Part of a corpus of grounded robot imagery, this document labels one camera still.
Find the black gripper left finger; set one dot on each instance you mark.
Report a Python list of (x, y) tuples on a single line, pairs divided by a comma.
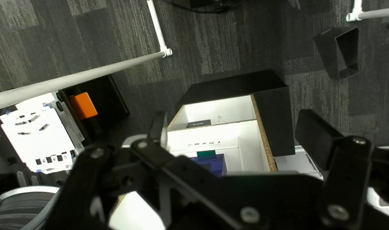
[(160, 128)]

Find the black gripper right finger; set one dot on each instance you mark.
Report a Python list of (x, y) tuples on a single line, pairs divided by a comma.
[(317, 134)]

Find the white shelf with chipboard edges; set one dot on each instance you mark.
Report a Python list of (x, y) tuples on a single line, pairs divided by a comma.
[(227, 110)]

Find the green small item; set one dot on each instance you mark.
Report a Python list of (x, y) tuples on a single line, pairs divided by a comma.
[(206, 153)]

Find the black open box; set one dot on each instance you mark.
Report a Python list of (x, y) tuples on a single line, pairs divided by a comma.
[(111, 102)]

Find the blue box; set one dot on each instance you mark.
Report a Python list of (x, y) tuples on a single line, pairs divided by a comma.
[(213, 165)]

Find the orange block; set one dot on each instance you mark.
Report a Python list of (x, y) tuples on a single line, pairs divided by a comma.
[(84, 105)]

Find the black open bin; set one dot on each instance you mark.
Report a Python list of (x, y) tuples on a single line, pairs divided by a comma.
[(330, 51)]

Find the long white PVC pipe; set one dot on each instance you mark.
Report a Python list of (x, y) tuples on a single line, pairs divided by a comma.
[(74, 78)]

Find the short white PVC pipe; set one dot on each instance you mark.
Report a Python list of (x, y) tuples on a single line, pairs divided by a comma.
[(156, 26)]

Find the white label sheet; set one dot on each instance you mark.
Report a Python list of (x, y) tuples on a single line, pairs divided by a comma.
[(41, 135)]

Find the grey ribbed cover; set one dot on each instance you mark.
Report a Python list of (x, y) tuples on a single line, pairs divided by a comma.
[(15, 208)]

